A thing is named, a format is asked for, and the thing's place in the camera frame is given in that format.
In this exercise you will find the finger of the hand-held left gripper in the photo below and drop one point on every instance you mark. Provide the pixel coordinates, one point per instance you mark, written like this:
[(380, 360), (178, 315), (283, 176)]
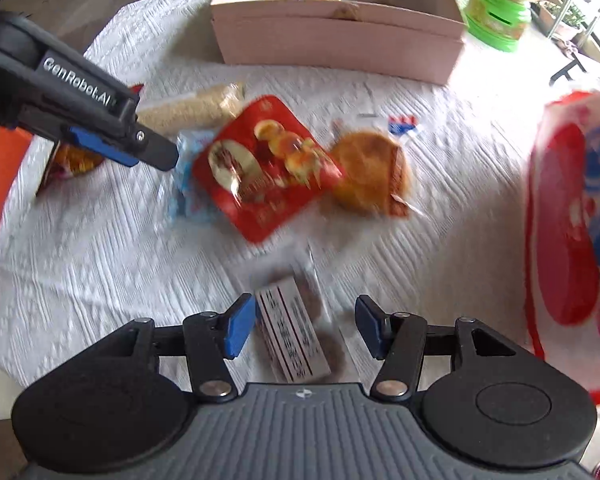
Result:
[(105, 147), (157, 150)]

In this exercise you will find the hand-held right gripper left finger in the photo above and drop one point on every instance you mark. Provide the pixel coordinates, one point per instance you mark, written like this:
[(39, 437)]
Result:
[(237, 330)]

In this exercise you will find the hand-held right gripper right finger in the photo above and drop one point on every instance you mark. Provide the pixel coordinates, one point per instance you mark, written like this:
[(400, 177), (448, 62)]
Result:
[(370, 327)]

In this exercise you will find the white label cookie packet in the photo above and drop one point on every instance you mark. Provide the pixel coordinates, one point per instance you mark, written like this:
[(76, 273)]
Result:
[(290, 330)]

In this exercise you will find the light blue snack packet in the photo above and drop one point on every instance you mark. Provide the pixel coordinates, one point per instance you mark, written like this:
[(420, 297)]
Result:
[(190, 200)]

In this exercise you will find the pink cardboard box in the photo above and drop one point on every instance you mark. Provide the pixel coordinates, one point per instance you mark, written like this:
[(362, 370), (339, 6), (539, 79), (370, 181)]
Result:
[(330, 40)]

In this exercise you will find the small red gold packet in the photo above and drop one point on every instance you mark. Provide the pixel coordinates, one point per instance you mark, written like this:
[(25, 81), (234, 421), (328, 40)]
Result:
[(75, 160)]

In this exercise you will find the beige bar snack packet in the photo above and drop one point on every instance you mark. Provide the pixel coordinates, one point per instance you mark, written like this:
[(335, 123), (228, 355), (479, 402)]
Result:
[(190, 110)]

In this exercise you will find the red pastry packet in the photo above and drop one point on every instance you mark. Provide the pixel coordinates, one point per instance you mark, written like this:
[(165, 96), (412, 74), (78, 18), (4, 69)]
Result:
[(260, 195)]

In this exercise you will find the orange flat object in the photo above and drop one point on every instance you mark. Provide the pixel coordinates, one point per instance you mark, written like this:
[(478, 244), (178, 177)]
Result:
[(0, 200)]

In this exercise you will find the white textured tablecloth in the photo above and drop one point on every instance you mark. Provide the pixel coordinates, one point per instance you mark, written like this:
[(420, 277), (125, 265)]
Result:
[(105, 270)]

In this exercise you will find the clear round cake packet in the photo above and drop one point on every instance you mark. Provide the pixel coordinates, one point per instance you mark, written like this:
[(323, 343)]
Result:
[(370, 170)]

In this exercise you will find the rabbit-shaped red white bag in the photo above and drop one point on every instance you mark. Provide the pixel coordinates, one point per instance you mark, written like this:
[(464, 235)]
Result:
[(560, 210)]

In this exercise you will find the green candy dispenser jar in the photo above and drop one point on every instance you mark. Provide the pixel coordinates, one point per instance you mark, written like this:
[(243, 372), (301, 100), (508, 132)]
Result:
[(495, 20)]

